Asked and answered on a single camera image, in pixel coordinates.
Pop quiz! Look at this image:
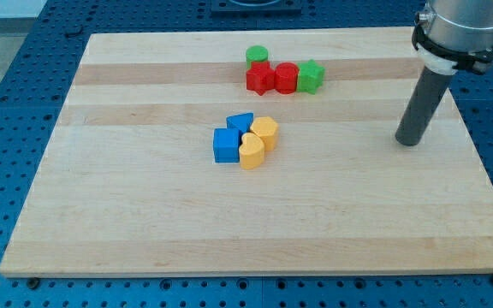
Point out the blue triangle block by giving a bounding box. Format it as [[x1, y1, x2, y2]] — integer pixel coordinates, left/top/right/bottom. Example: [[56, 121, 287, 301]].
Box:
[[226, 112, 254, 134]]

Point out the green cylinder block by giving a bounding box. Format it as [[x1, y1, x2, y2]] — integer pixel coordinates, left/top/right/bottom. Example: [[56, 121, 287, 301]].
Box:
[[245, 45, 269, 69]]

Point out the green star block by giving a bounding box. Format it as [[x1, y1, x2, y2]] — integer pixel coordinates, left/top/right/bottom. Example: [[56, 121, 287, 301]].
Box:
[[296, 59, 325, 94]]

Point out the yellow hexagon block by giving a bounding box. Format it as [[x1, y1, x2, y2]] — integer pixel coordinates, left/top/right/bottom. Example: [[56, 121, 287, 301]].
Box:
[[250, 116, 279, 151]]

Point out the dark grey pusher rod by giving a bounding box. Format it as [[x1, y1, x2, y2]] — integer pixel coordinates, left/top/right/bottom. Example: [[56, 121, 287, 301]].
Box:
[[395, 67, 453, 146]]

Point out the yellow heart block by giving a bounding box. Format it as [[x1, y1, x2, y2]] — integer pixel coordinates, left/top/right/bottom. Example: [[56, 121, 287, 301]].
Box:
[[239, 133, 265, 169]]

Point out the red star block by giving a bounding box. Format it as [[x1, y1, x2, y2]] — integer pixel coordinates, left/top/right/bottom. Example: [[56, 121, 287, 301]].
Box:
[[246, 61, 275, 96]]

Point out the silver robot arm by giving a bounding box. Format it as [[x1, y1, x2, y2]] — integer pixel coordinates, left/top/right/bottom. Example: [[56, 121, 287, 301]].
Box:
[[412, 0, 493, 76]]

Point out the light wooden board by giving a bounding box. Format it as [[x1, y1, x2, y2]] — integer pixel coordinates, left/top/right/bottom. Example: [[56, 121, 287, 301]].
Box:
[[0, 27, 493, 278]]

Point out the blue cube block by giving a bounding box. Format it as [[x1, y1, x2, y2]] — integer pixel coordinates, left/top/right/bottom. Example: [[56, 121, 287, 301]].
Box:
[[213, 128, 240, 163]]

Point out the red cylinder block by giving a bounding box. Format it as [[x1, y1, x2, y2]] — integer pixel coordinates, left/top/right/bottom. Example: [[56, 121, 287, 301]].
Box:
[[274, 62, 299, 94]]

